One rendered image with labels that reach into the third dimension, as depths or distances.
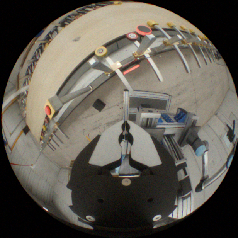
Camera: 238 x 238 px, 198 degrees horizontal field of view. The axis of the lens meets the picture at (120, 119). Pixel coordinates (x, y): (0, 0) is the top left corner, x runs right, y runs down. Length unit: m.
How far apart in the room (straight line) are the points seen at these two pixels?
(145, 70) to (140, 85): 0.31
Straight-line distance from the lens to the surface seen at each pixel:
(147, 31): 0.37
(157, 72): 0.61
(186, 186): 0.59
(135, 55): 0.59
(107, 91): 1.47
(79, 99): 0.87
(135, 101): 1.28
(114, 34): 0.64
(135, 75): 1.44
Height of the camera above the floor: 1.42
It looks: 60 degrees down
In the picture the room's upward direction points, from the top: 175 degrees counter-clockwise
